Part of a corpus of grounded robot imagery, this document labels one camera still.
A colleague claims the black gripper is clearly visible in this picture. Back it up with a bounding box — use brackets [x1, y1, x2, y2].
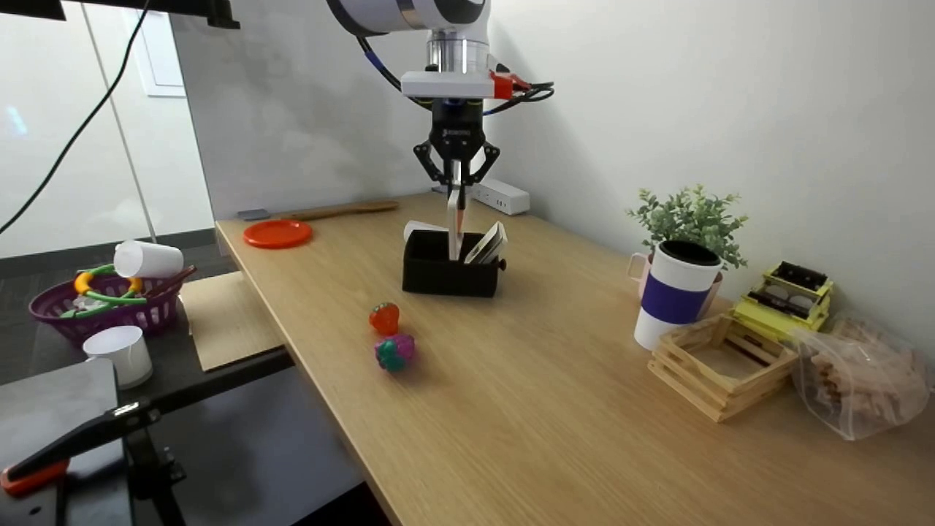
[412, 100, 501, 212]

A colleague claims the black box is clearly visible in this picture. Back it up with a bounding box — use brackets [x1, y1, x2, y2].
[400, 227, 508, 300]

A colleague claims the white power strip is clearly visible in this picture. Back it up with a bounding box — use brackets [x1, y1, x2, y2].
[468, 174, 535, 218]

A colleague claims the long wooden stick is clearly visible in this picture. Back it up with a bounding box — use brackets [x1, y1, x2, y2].
[279, 199, 403, 225]

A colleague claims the small toy pepper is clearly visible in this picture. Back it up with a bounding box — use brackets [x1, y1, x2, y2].
[368, 300, 403, 338]

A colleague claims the orange disc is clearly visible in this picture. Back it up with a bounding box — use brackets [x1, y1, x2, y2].
[240, 217, 314, 250]

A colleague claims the purple toy grape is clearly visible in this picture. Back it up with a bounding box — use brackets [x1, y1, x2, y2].
[374, 329, 419, 377]

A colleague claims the green plant in pink pot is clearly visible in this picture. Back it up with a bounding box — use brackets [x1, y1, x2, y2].
[624, 185, 751, 300]

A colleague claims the white cup with purple band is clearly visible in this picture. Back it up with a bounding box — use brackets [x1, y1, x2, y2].
[631, 240, 728, 353]

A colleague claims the brown cardboard sheet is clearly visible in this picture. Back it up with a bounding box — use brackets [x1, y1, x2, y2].
[174, 268, 292, 375]

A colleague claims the wooden slat tray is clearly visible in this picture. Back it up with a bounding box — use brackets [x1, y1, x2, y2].
[646, 310, 804, 426]

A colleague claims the white paper cup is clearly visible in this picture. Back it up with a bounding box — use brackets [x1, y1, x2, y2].
[79, 322, 156, 391]
[110, 237, 186, 280]

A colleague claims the dark side table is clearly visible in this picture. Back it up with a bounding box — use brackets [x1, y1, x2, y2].
[0, 227, 295, 526]

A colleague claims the purple basket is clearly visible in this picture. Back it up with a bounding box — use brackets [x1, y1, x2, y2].
[25, 262, 196, 344]

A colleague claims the black tripod stand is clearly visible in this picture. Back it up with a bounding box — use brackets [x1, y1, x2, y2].
[113, 426, 190, 526]

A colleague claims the clear container of wooden pieces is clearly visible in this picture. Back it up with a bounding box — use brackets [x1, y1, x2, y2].
[789, 316, 935, 445]

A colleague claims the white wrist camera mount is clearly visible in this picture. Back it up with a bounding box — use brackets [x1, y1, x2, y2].
[396, 66, 535, 104]

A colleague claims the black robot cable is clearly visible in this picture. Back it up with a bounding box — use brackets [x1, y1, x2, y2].
[351, 25, 557, 119]

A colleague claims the black overhead mount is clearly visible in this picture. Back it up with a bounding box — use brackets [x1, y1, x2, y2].
[0, 0, 241, 28]

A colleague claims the black hanging cable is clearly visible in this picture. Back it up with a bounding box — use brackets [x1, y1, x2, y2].
[0, 0, 155, 240]

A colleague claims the yellow toy ring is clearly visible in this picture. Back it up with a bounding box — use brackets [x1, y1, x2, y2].
[73, 262, 146, 297]

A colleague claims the green toy ring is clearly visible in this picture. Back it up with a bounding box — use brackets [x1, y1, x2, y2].
[57, 284, 152, 318]

